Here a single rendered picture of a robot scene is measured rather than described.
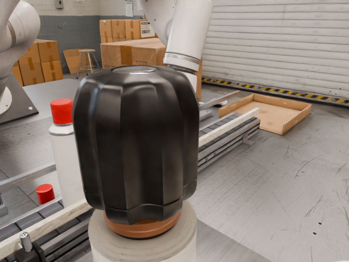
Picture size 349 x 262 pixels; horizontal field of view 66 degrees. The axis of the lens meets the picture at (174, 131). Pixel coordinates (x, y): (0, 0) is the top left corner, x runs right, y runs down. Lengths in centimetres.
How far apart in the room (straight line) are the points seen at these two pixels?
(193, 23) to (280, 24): 398
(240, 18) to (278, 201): 430
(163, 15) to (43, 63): 335
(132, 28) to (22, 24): 322
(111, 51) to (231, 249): 73
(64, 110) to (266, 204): 45
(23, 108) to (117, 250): 110
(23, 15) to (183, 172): 85
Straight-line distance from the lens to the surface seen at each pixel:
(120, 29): 429
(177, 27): 63
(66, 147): 46
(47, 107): 133
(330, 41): 442
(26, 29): 97
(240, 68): 485
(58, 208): 56
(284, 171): 78
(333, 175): 81
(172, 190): 17
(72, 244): 52
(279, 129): 103
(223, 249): 46
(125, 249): 20
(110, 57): 97
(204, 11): 64
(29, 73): 392
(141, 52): 88
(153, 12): 71
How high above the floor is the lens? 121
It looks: 23 degrees down
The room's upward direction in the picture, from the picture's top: straight up
